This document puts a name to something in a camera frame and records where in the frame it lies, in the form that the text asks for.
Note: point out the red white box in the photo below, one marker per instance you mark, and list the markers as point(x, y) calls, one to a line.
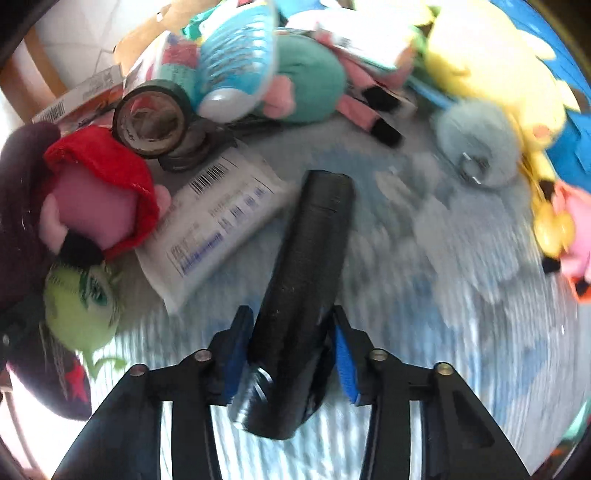
point(86, 102)

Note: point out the black cylinder bottle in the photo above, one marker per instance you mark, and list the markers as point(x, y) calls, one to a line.
point(289, 358)

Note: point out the pink pig plush orange dress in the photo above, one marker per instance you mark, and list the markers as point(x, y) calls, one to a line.
point(562, 231)

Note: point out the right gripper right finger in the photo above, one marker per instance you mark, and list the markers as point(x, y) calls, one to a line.
point(460, 438)

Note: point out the teal dinosaur plush toy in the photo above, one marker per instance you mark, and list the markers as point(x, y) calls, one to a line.
point(314, 80)

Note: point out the yellow Pikachu plush toy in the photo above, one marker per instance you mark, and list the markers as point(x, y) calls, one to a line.
point(474, 51)

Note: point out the maroon knit beanie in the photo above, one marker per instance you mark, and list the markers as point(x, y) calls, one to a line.
point(24, 258)

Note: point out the blue white comb toy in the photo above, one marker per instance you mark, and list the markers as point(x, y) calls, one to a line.
point(237, 59)

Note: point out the grey furry pompom keychain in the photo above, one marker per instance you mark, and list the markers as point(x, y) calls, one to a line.
point(477, 139)

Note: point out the blue plastic crate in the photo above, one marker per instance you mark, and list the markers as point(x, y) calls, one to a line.
point(570, 154)

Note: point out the green monster plush toy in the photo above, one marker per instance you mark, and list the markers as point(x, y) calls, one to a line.
point(82, 312)

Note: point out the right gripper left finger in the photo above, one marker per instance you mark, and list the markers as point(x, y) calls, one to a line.
point(121, 440)

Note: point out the white wipes packet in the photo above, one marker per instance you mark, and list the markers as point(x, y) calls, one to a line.
point(219, 208)

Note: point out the brown capybara plush toy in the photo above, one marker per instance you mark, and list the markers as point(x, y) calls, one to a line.
point(172, 17)

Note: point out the pig plush red dress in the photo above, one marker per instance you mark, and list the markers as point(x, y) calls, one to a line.
point(100, 199)

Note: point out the black tape roll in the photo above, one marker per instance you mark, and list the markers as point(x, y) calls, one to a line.
point(152, 119)

